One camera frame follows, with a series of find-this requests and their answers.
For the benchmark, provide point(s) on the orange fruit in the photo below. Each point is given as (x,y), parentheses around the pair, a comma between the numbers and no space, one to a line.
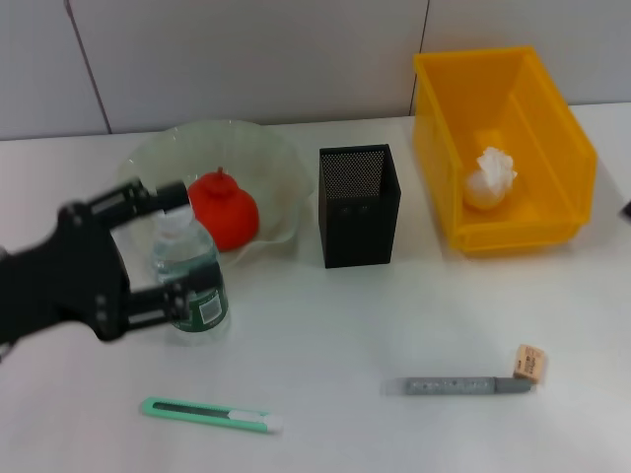
(231,217)

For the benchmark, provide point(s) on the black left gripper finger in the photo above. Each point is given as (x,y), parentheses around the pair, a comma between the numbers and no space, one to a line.
(162,300)
(148,199)

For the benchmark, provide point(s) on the pale green glass fruit bowl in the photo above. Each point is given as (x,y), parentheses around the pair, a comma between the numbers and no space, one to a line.
(276,187)

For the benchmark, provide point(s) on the tan eraser block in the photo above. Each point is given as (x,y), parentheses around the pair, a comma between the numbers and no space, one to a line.
(530,363)

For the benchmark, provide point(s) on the green utility knife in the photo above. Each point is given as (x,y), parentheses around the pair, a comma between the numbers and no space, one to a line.
(207,416)

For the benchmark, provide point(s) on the grey marker pen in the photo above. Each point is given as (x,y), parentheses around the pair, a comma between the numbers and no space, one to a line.
(453,386)

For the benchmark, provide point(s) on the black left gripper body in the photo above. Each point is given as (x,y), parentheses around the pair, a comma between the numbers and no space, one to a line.
(59,281)

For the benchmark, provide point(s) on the clear green-label water bottle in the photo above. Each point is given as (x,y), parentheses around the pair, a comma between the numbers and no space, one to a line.
(187,251)

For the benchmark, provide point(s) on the white paper ball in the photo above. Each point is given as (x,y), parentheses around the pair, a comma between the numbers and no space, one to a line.
(490,177)

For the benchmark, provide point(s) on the yellow plastic bin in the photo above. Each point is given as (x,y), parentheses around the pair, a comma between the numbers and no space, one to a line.
(542,207)

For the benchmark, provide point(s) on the black mesh pen holder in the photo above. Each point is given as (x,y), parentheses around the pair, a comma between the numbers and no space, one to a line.
(355,231)

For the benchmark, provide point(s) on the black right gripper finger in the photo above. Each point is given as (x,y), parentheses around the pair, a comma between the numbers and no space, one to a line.
(627,209)

